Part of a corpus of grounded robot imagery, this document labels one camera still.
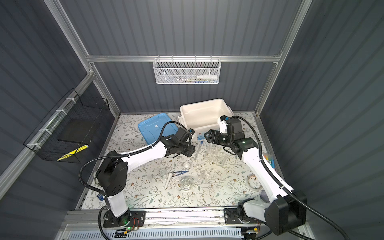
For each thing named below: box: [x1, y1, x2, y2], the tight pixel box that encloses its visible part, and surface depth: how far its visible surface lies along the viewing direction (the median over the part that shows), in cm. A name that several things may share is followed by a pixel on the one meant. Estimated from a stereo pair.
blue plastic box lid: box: [138, 113, 178, 145], surface depth 114 cm
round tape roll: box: [247, 174, 263, 190], surface depth 86 cm
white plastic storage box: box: [178, 98, 234, 141], surface depth 108 cm
